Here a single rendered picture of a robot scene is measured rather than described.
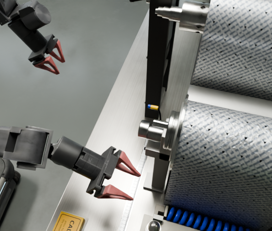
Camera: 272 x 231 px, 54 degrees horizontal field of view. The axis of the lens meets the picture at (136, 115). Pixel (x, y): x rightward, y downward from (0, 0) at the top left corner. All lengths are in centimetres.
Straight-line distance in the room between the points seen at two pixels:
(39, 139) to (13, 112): 175
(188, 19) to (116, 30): 232
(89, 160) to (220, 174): 26
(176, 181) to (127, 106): 50
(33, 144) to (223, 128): 36
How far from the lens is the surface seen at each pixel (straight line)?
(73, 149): 58
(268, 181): 50
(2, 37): 311
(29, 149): 57
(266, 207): 59
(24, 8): 84
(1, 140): 60
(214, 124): 46
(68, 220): 80
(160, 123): 49
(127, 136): 92
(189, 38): 131
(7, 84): 256
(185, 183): 55
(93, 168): 58
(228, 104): 60
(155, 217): 65
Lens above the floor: 167
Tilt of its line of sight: 53 degrees down
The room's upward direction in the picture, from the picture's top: straight up
